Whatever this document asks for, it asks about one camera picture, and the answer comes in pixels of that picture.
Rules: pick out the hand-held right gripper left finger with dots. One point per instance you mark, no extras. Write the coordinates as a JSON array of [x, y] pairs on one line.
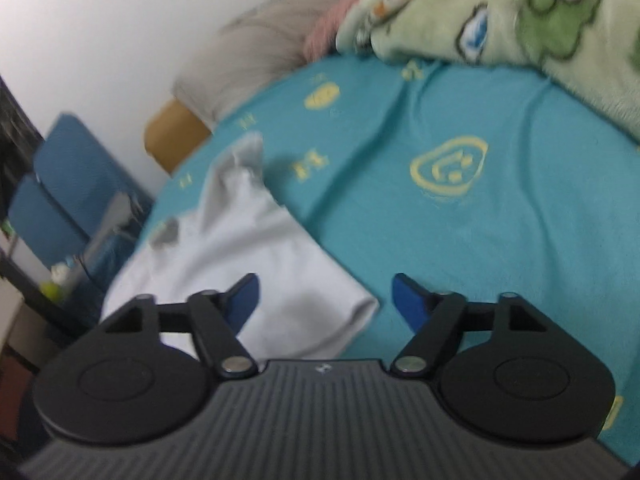
[[245, 300]]

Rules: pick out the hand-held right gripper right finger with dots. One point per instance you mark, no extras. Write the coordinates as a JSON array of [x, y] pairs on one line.
[[407, 302]]

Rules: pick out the white garment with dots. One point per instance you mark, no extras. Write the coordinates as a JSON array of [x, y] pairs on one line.
[[250, 255]]

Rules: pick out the teal printed bed sheet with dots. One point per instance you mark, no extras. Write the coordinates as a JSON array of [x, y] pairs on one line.
[[450, 240]]

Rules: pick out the yellow bed headboard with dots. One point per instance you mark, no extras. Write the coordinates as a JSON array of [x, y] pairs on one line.
[[172, 137]]

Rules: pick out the white and green bottle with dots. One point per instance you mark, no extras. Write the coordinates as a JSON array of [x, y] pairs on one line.
[[57, 280]]

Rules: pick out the blue chair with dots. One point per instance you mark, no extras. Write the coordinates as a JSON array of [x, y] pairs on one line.
[[65, 180]]

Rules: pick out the grey pillow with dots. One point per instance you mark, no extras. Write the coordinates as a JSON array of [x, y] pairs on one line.
[[260, 45]]

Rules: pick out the pink fuzzy blanket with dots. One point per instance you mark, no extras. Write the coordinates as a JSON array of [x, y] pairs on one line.
[[325, 30]]

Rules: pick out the dark shelf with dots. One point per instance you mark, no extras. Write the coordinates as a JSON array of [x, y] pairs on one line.
[[12, 135]]

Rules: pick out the green cartoon printed blanket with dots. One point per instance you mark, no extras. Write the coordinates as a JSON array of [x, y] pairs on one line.
[[540, 15]]

